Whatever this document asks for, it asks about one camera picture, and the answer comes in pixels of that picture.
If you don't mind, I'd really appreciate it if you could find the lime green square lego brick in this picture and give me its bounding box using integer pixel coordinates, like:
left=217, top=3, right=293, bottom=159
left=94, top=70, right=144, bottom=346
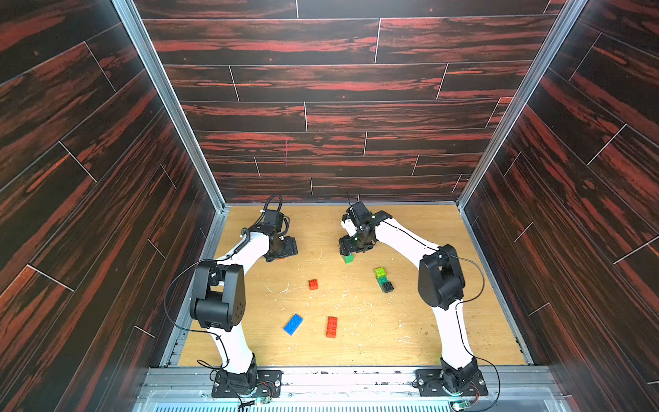
left=375, top=267, right=387, bottom=279

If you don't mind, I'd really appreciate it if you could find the black square lego brick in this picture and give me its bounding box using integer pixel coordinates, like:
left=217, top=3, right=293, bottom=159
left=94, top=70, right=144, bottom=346
left=381, top=282, right=394, bottom=294

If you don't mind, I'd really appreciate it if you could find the red long lego brick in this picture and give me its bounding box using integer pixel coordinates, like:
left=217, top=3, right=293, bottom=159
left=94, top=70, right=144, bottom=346
left=326, top=317, right=338, bottom=339

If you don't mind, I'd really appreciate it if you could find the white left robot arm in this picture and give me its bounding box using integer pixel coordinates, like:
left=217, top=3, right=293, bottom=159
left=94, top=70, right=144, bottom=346
left=190, top=232, right=298, bottom=386

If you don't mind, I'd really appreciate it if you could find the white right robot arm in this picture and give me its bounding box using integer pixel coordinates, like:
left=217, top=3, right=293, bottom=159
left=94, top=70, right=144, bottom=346
left=339, top=211, right=480, bottom=393

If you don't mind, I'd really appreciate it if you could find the blue long lego brick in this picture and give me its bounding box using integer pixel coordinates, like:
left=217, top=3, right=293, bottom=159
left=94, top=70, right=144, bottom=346
left=283, top=314, right=304, bottom=336

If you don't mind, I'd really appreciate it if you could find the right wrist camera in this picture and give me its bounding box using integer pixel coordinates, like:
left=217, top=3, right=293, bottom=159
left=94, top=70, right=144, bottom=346
left=343, top=202, right=372, bottom=228

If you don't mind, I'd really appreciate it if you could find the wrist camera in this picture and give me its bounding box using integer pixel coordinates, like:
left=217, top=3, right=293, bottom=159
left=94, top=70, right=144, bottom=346
left=343, top=202, right=372, bottom=228
left=261, top=209, right=289, bottom=236

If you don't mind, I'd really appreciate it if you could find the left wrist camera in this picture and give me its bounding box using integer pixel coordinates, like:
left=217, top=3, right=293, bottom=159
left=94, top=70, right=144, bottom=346
left=261, top=209, right=289, bottom=236

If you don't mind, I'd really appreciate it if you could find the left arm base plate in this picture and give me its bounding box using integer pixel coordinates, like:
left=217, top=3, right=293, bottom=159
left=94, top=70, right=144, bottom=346
left=211, top=368, right=283, bottom=399

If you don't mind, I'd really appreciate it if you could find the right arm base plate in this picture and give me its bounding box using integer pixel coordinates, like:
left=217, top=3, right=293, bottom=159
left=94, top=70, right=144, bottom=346
left=412, top=368, right=489, bottom=398

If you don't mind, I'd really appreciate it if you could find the aluminium corner post left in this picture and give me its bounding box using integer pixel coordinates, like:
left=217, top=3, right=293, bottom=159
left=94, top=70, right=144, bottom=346
left=112, top=0, right=228, bottom=212

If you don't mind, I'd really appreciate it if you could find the aluminium corner post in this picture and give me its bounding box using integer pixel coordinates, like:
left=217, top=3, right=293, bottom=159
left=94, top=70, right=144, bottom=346
left=456, top=0, right=589, bottom=209
left=112, top=0, right=228, bottom=212

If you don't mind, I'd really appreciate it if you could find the aluminium front rail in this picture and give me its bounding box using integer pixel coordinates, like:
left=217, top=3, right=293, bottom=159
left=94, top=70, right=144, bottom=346
left=133, top=366, right=572, bottom=411

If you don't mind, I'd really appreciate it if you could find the aluminium corner post right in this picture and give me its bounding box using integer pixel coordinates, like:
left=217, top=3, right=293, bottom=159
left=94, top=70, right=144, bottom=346
left=456, top=0, right=589, bottom=209

